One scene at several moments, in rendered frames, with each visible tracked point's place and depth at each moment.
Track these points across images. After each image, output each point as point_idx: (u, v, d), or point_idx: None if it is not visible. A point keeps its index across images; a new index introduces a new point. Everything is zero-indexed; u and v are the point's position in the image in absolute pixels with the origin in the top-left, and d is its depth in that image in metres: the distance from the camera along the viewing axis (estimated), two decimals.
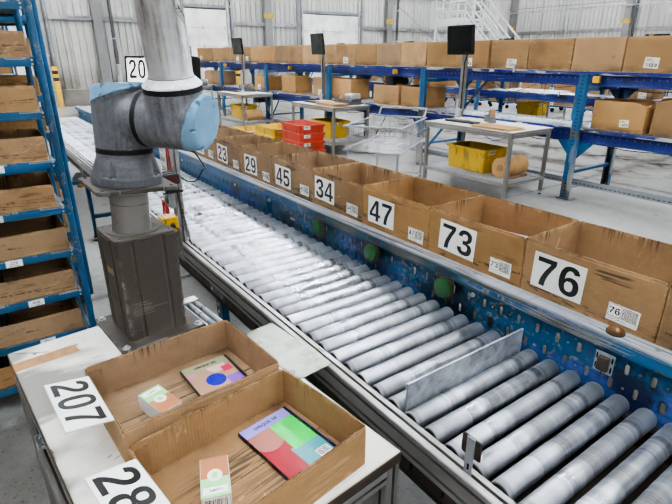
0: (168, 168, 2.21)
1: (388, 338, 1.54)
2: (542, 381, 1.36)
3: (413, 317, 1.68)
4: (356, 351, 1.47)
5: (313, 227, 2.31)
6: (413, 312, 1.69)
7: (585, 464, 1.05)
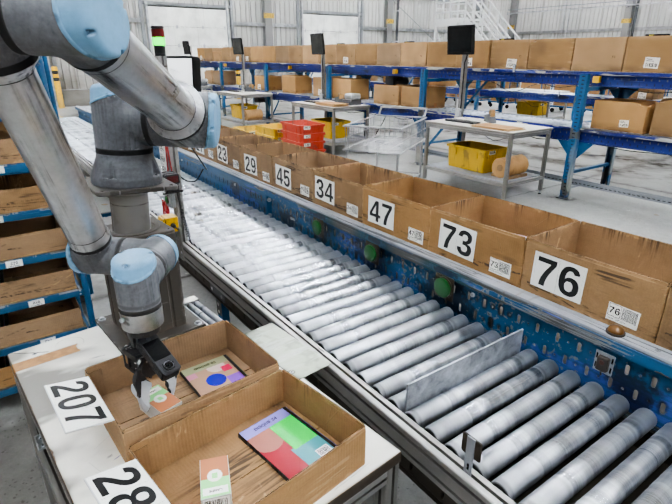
0: (168, 168, 2.21)
1: (388, 338, 1.54)
2: (542, 381, 1.36)
3: (413, 317, 1.68)
4: (356, 351, 1.47)
5: (313, 227, 2.31)
6: (413, 312, 1.69)
7: (585, 464, 1.05)
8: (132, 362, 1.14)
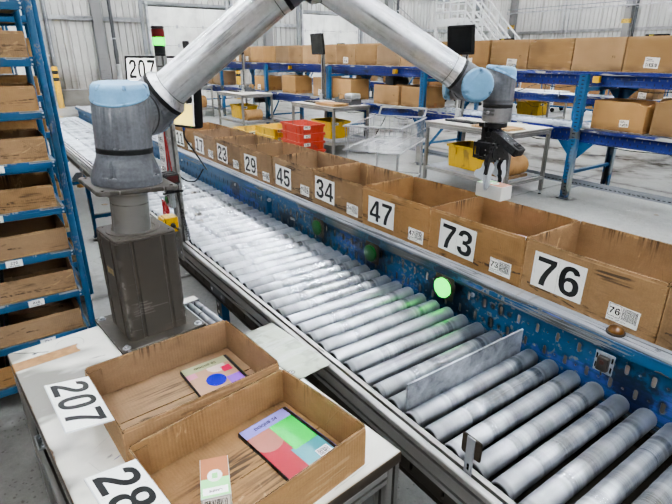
0: (168, 168, 2.21)
1: (388, 338, 1.54)
2: (542, 381, 1.36)
3: (413, 317, 1.68)
4: (356, 351, 1.47)
5: (313, 227, 2.31)
6: (413, 312, 1.69)
7: (585, 464, 1.05)
8: (481, 151, 1.60)
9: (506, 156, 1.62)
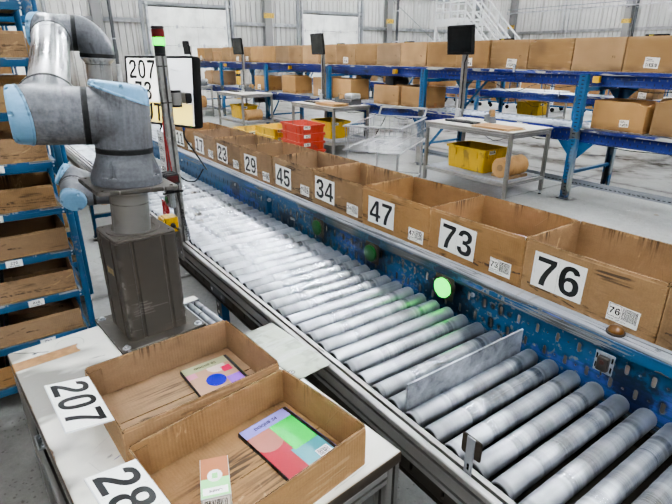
0: (168, 168, 2.21)
1: (388, 338, 1.54)
2: (542, 381, 1.36)
3: (413, 317, 1.68)
4: (356, 351, 1.47)
5: (313, 227, 2.31)
6: (413, 312, 1.69)
7: (585, 464, 1.05)
8: None
9: None
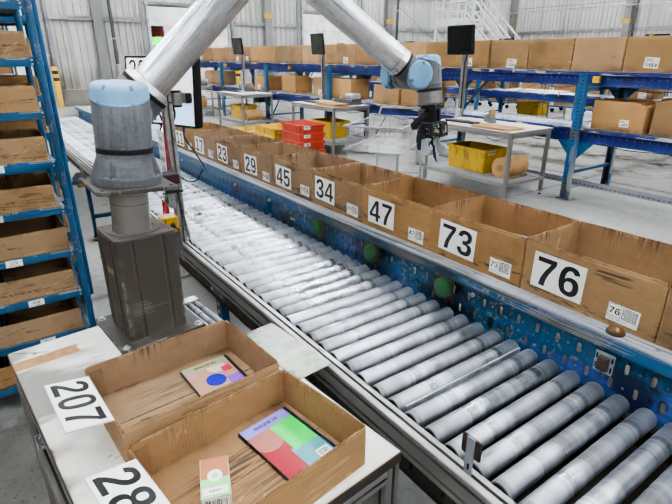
0: (168, 168, 2.21)
1: (388, 338, 1.54)
2: (542, 381, 1.36)
3: (413, 317, 1.68)
4: (356, 351, 1.47)
5: (313, 227, 2.31)
6: (413, 312, 1.69)
7: (585, 464, 1.05)
8: None
9: (417, 137, 1.84)
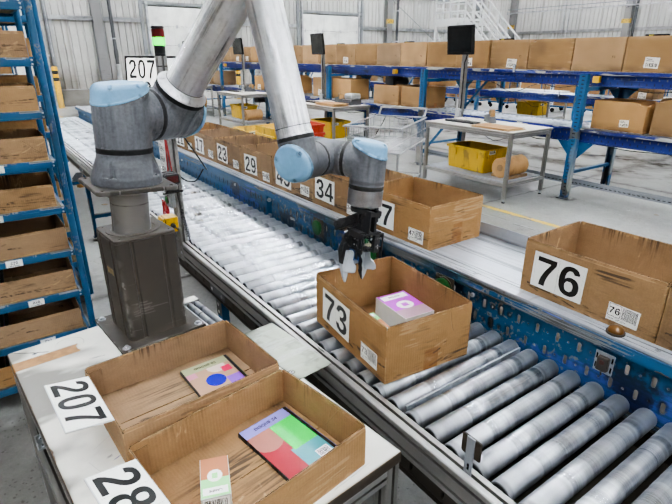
0: (168, 168, 2.21)
1: None
2: (542, 381, 1.36)
3: None
4: None
5: (313, 227, 2.31)
6: None
7: (585, 464, 1.05)
8: None
9: (340, 246, 1.32)
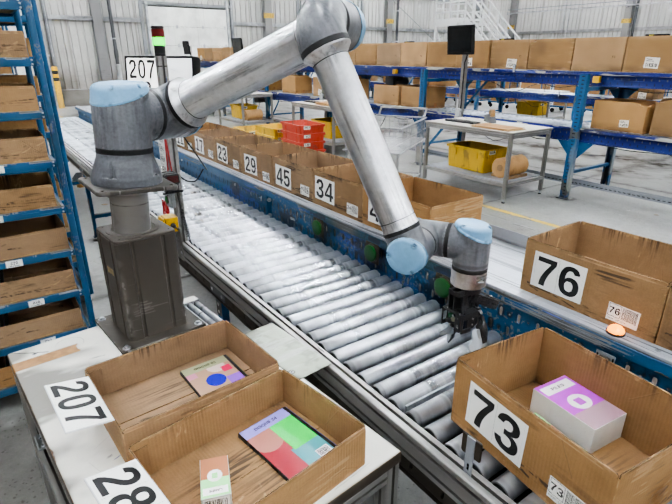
0: (168, 168, 2.21)
1: (389, 340, 1.54)
2: None
3: (412, 313, 1.68)
4: (357, 353, 1.47)
5: (313, 227, 2.31)
6: (410, 309, 1.69)
7: None
8: (468, 322, 1.29)
9: None
